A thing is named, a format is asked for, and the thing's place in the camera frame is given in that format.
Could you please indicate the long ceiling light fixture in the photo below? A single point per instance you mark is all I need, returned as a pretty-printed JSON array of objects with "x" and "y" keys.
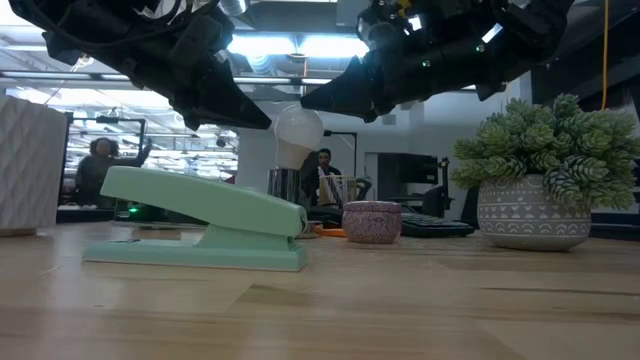
[{"x": 165, "y": 76}]

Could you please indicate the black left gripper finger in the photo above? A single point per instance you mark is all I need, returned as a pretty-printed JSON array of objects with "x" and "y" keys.
[
  {"x": 189, "y": 115},
  {"x": 230, "y": 107}
]

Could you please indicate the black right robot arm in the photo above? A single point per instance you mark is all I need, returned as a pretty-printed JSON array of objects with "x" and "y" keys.
[{"x": 535, "y": 35}]

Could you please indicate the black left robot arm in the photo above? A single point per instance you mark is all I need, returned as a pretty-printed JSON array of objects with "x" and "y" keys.
[{"x": 60, "y": 12}]

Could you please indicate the faux succulent in grey pot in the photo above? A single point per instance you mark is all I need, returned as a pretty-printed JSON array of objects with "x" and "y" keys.
[{"x": 540, "y": 165}]

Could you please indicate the black monitor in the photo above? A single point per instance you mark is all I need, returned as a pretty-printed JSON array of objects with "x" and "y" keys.
[{"x": 407, "y": 175}]

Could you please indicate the white textured cup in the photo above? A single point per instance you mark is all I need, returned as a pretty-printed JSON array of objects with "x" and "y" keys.
[{"x": 30, "y": 165}]

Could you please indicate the mint green stapler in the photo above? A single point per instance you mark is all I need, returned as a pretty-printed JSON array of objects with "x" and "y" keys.
[{"x": 210, "y": 210}]

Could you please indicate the person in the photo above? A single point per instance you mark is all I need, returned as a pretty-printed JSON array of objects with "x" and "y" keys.
[
  {"x": 325, "y": 162},
  {"x": 97, "y": 172}
]

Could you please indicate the black keyboard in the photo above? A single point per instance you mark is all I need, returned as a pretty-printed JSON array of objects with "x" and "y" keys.
[{"x": 435, "y": 226}]

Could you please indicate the white frosted light bulb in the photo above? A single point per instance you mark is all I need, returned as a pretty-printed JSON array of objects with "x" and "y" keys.
[{"x": 299, "y": 130}]

